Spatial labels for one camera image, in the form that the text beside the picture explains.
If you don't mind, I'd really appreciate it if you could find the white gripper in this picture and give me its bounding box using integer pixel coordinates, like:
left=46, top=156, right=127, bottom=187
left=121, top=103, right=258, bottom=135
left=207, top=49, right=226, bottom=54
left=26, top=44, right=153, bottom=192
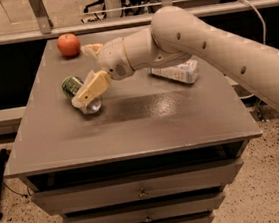
left=72, top=37, right=134, bottom=108

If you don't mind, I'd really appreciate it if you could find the green soda can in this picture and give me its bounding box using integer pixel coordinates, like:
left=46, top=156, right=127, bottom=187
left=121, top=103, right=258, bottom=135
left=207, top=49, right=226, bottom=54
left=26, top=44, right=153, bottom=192
left=60, top=72, right=104, bottom=118

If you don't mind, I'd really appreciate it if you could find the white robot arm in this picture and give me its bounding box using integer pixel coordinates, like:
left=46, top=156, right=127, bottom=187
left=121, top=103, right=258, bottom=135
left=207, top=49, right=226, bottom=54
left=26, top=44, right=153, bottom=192
left=72, top=6, right=279, bottom=112

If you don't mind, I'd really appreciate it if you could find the red apple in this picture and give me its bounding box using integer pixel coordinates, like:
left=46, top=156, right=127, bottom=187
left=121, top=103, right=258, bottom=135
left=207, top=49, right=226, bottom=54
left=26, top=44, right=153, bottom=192
left=57, top=33, right=81, bottom=57

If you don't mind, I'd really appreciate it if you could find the clear plastic water bottle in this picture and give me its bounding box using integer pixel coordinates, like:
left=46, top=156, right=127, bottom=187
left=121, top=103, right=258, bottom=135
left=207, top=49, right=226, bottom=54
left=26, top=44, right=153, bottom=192
left=149, top=59, right=199, bottom=85

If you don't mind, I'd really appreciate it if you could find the grey drawer cabinet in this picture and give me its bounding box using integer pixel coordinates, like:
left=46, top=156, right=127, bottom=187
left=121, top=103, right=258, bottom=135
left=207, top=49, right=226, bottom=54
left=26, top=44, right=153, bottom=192
left=6, top=41, right=261, bottom=223

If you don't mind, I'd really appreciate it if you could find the grey metal railing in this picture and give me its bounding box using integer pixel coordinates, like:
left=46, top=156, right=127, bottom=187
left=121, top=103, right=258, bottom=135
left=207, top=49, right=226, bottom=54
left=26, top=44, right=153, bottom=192
left=0, top=0, right=279, bottom=47

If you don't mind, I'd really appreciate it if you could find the white cable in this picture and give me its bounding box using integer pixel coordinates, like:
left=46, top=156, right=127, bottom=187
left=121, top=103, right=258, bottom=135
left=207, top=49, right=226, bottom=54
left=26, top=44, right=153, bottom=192
left=226, top=0, right=275, bottom=101

